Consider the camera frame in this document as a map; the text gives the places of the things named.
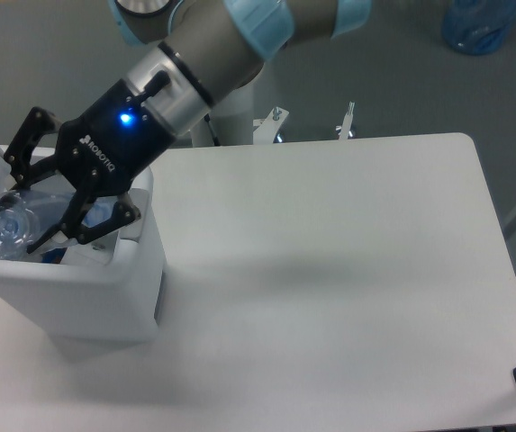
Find white paper wrapper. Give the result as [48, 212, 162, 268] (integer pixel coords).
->
[60, 238, 115, 267]

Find white open trash can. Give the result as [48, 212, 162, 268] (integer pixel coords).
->
[0, 146, 166, 342]

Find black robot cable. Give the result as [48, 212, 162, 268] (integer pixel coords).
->
[204, 114, 222, 147]

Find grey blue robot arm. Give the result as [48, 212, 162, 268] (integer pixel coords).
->
[0, 1, 371, 259]

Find clear plastic water bottle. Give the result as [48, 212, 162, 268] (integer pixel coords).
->
[0, 186, 119, 262]

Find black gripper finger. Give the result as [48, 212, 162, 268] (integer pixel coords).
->
[26, 177, 144, 255]
[0, 106, 64, 212]

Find blue orange trash item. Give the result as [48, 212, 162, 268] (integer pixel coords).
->
[41, 248, 67, 264]

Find blue plastic bag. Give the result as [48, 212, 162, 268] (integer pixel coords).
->
[440, 0, 516, 56]

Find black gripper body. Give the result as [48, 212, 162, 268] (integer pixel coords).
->
[56, 78, 176, 197]

